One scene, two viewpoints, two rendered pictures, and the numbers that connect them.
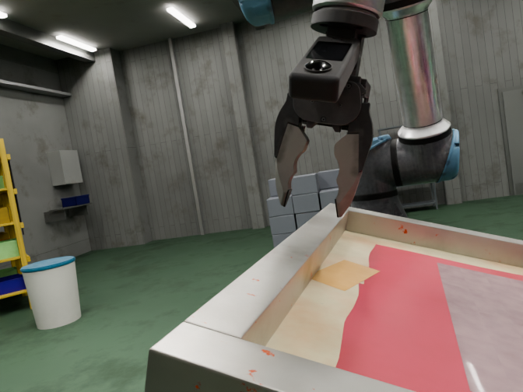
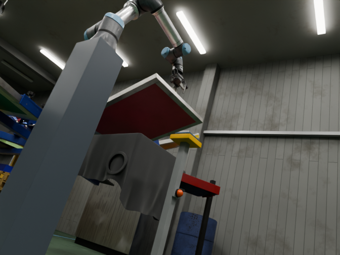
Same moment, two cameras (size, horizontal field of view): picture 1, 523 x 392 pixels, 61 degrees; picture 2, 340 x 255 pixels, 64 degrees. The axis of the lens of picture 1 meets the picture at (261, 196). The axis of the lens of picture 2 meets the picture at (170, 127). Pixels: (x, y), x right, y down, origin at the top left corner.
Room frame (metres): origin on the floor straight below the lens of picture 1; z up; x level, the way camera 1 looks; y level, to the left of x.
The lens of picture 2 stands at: (2.00, 0.61, 0.41)
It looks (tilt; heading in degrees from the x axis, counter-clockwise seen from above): 23 degrees up; 204
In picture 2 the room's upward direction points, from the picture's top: 16 degrees clockwise
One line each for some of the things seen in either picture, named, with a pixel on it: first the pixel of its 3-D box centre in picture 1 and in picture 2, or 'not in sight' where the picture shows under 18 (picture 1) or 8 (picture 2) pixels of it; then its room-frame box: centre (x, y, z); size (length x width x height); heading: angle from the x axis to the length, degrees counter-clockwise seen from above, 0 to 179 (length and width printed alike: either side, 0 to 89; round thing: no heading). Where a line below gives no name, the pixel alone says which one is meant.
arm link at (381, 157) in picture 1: (372, 164); (111, 28); (1.10, -0.28, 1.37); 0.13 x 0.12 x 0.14; 66
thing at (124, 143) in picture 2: not in sight; (108, 162); (0.58, -0.36, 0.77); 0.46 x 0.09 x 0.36; 71
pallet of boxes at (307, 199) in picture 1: (310, 213); not in sight; (6.52, -0.68, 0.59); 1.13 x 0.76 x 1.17; 79
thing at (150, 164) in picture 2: not in sight; (152, 179); (0.48, -0.08, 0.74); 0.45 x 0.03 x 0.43; 161
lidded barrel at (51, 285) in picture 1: (54, 292); not in sight; (5.01, 2.52, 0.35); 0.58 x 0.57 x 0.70; 165
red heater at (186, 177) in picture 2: not in sight; (185, 183); (-0.89, -0.28, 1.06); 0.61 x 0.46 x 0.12; 131
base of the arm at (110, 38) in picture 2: (375, 211); (103, 44); (1.11, -0.28, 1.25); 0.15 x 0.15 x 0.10
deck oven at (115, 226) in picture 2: not in sight; (131, 204); (-2.80, -1.82, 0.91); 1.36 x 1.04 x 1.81; 77
